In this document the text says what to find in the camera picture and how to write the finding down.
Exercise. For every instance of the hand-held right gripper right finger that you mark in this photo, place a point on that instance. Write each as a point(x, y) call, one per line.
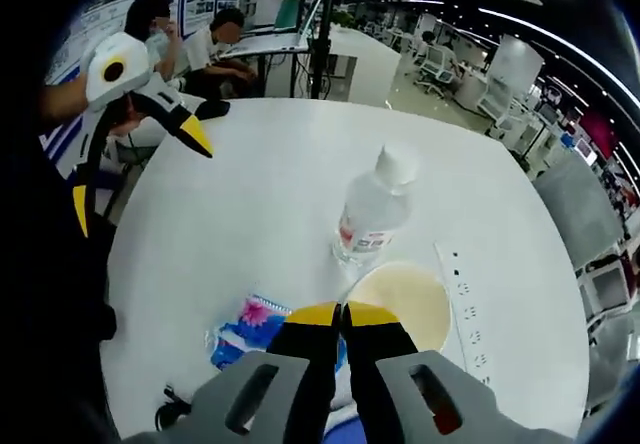
point(400, 399)

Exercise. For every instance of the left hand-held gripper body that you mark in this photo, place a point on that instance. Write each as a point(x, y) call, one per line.
point(120, 71)

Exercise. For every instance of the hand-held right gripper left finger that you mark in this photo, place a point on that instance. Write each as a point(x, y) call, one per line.
point(240, 399)

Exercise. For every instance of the blue pink snack packet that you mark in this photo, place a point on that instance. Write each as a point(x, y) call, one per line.
point(245, 331)

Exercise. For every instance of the cream paper cup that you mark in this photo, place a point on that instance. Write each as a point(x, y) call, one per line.
point(415, 304)

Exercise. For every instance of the clear plastic water bottle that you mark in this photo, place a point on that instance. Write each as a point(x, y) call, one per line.
point(372, 214)

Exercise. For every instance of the black computer mouse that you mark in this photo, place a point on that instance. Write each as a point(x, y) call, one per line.
point(212, 109)

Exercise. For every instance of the recessed white power strip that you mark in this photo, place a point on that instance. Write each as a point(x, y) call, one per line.
point(467, 314)

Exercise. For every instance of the open silver laptop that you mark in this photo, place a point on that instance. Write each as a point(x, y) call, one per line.
point(280, 39)

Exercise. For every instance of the black stand pole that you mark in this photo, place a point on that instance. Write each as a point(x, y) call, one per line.
point(325, 39)

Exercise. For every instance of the white counter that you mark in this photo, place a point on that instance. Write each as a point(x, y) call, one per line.
point(365, 69)

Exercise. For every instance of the grey mesh chair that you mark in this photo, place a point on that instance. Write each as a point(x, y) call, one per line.
point(580, 214)

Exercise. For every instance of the white office swivel chair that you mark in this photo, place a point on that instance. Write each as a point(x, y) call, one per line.
point(437, 71)

